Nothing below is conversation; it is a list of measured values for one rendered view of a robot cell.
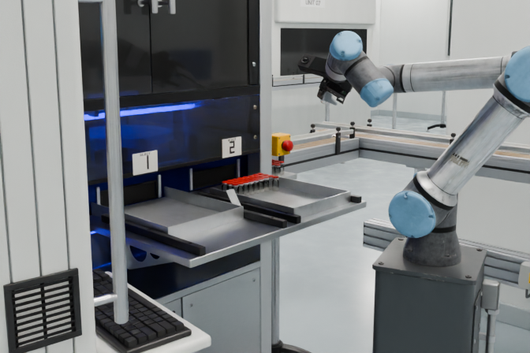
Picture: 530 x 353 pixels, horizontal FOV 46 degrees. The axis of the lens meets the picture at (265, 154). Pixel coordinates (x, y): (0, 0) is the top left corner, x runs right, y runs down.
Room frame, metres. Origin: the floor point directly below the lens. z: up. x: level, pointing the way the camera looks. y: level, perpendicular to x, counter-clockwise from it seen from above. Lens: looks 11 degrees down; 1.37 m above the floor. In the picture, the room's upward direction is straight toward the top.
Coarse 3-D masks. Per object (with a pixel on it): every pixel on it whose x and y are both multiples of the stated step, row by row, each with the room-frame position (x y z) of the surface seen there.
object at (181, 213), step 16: (176, 192) 1.85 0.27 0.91; (96, 208) 1.68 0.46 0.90; (128, 208) 1.76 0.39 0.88; (144, 208) 1.76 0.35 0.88; (160, 208) 1.76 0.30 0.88; (176, 208) 1.76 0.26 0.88; (192, 208) 1.76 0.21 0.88; (208, 208) 1.75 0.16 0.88; (224, 208) 1.70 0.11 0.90; (240, 208) 1.65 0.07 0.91; (144, 224) 1.53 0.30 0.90; (160, 224) 1.49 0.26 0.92; (176, 224) 1.60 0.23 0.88; (192, 224) 1.53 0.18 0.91; (208, 224) 1.57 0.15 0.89; (224, 224) 1.61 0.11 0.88
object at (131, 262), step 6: (126, 246) 1.67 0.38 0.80; (126, 252) 1.67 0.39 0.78; (126, 258) 1.67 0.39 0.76; (132, 258) 1.65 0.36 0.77; (150, 258) 1.60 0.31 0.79; (162, 258) 1.56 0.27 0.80; (126, 264) 1.68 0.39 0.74; (132, 264) 1.65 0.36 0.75; (138, 264) 1.64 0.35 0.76; (144, 264) 1.62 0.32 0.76; (150, 264) 1.60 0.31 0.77; (156, 264) 1.58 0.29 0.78
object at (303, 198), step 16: (224, 192) 1.83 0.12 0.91; (272, 192) 1.94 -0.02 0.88; (288, 192) 1.94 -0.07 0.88; (304, 192) 1.94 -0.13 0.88; (320, 192) 1.90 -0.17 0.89; (336, 192) 1.86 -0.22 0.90; (272, 208) 1.69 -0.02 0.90; (288, 208) 1.65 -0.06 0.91; (304, 208) 1.67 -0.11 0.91; (320, 208) 1.72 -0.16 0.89
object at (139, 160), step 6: (156, 150) 1.77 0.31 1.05; (132, 156) 1.71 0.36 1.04; (138, 156) 1.72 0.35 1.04; (144, 156) 1.74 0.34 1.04; (150, 156) 1.75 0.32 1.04; (156, 156) 1.77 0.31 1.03; (132, 162) 1.71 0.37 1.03; (138, 162) 1.72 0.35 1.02; (144, 162) 1.74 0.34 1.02; (150, 162) 1.75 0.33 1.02; (156, 162) 1.77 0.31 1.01; (132, 168) 1.71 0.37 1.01; (138, 168) 1.72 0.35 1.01; (144, 168) 1.74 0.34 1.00; (150, 168) 1.75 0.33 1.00; (156, 168) 1.77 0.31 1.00
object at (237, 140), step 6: (234, 138) 2.00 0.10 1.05; (240, 138) 2.02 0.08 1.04; (222, 144) 1.96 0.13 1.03; (228, 144) 1.98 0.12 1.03; (234, 144) 2.00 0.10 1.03; (240, 144) 2.02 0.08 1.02; (222, 150) 1.96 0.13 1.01; (228, 150) 1.98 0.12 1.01; (234, 150) 2.00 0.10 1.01; (240, 150) 2.02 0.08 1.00; (222, 156) 1.96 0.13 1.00; (228, 156) 1.98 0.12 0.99
